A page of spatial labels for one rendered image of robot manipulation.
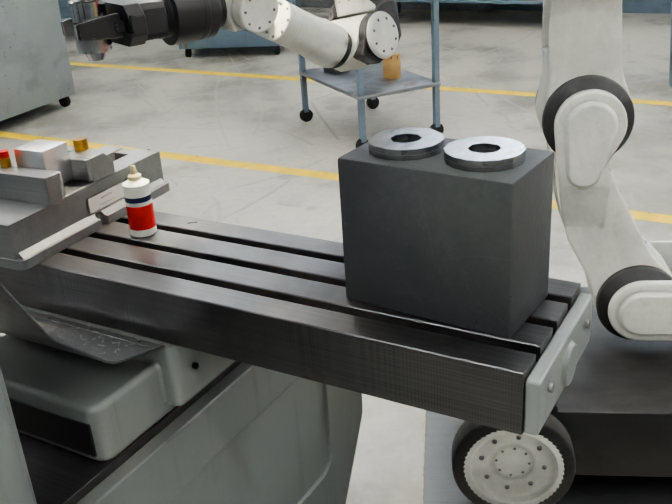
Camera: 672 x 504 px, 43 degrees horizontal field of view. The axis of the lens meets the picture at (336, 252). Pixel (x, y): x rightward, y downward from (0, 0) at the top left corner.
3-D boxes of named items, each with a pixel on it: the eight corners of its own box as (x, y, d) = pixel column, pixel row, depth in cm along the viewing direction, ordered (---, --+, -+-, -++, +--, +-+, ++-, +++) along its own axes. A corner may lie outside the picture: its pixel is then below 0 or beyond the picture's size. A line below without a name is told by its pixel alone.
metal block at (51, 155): (45, 174, 136) (37, 138, 133) (74, 178, 133) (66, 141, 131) (21, 185, 132) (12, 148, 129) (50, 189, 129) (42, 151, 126)
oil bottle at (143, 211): (142, 226, 134) (131, 159, 129) (162, 229, 132) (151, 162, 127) (125, 235, 130) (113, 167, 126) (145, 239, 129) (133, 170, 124)
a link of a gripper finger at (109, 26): (73, 20, 111) (117, 12, 114) (78, 44, 113) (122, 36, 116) (78, 21, 110) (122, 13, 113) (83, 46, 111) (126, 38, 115)
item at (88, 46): (83, 55, 114) (75, 11, 111) (73, 51, 117) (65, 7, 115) (117, 50, 116) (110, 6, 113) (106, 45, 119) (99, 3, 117)
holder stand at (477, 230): (393, 262, 116) (388, 119, 107) (549, 296, 104) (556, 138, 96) (345, 299, 107) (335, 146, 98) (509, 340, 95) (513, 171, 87)
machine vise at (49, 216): (106, 180, 155) (96, 122, 151) (172, 188, 149) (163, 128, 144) (-49, 257, 127) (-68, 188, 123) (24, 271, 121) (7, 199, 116)
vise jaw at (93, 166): (58, 165, 142) (53, 142, 141) (115, 172, 137) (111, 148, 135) (31, 176, 137) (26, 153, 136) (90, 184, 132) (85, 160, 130)
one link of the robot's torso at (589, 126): (668, 286, 164) (607, 51, 147) (696, 339, 146) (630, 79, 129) (587, 308, 167) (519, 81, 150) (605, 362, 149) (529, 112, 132)
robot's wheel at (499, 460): (569, 498, 146) (575, 401, 137) (573, 519, 141) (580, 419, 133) (451, 495, 148) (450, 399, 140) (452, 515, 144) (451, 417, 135)
